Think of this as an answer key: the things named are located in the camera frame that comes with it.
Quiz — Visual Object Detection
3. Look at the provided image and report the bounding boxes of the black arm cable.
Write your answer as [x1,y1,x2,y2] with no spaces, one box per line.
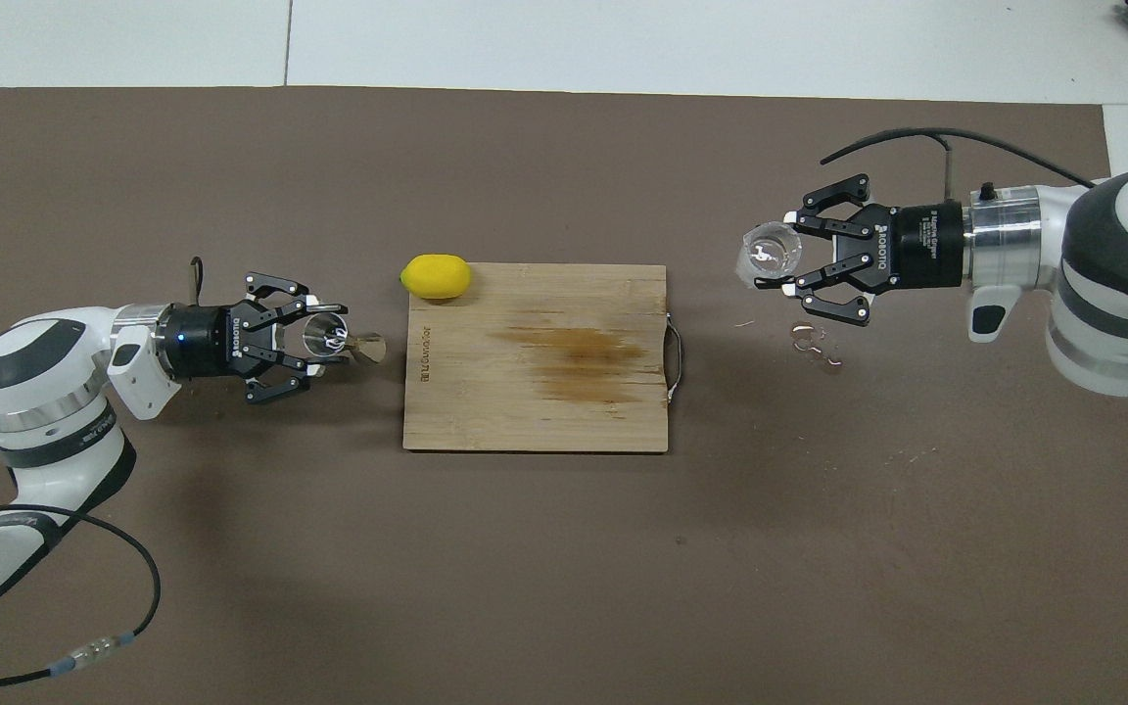
[0,257,205,701]
[821,125,1099,202]

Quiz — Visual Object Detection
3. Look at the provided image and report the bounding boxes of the clear plastic cup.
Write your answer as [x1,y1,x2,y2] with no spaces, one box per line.
[740,222,806,292]

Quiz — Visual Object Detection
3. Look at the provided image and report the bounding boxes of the brown table mat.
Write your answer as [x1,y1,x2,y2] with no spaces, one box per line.
[0,86,1128,705]

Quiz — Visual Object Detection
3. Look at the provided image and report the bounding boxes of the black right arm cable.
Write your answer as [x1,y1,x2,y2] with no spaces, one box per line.
[821,125,1099,202]

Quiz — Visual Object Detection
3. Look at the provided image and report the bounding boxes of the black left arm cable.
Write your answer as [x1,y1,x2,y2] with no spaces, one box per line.
[0,257,205,701]

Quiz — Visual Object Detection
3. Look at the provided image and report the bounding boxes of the steel jigger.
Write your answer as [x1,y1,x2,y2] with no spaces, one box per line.
[302,311,387,365]

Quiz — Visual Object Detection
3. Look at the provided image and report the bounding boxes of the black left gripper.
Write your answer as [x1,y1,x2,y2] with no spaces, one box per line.
[158,272,350,405]

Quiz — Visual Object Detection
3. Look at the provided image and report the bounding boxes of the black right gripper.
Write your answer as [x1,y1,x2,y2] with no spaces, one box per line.
[755,174,966,327]

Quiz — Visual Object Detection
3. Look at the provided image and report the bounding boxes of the wooden cutting board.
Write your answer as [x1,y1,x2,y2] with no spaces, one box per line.
[402,262,682,454]

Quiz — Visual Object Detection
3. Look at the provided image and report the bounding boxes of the yellow lemon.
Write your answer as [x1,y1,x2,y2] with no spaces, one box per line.
[399,254,473,301]

